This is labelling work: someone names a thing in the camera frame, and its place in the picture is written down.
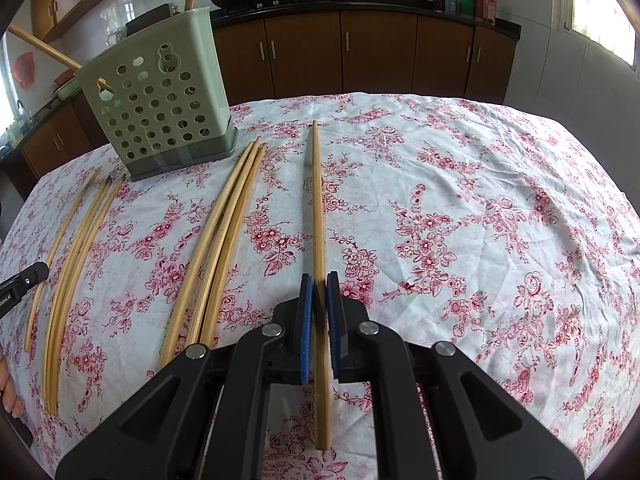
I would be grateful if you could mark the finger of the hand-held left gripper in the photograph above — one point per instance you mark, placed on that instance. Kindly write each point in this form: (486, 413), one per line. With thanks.
(25, 280)

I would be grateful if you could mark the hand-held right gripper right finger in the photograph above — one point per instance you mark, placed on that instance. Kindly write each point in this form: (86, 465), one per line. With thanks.
(395, 370)

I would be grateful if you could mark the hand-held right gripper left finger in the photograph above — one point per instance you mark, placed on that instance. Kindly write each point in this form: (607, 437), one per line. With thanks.
(250, 360)

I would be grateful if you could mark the green perforated utensil holder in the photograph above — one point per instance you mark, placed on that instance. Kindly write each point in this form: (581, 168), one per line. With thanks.
(200, 35)

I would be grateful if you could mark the person's left hand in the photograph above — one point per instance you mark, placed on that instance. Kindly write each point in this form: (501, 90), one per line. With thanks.
(9, 385)

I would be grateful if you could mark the short brown base cabinets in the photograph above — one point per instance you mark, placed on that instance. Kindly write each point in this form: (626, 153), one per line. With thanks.
(55, 135)

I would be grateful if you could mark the red floral tablecloth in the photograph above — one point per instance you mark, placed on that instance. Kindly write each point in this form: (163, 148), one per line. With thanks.
(450, 210)

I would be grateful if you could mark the narrow side window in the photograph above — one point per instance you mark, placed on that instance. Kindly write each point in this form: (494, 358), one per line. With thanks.
(5, 85)

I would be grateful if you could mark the green enamel basin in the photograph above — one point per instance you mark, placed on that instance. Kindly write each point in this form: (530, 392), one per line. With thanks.
(67, 87)

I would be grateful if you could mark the red plastic bag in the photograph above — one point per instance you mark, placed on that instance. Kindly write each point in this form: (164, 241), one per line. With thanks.
(25, 70)

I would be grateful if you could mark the dark kitchen appliance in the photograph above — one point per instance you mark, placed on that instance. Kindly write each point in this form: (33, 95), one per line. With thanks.
(147, 17)

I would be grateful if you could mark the long brown base cabinets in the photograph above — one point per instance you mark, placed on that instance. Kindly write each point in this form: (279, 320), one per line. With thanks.
(380, 60)

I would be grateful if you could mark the gas stove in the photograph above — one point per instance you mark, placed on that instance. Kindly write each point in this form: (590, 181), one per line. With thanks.
(280, 3)

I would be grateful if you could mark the black kitchen countertop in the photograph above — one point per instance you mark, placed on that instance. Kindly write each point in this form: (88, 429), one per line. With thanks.
(375, 4)

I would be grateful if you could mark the large bright window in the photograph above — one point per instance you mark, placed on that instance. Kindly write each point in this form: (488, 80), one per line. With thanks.
(600, 5)

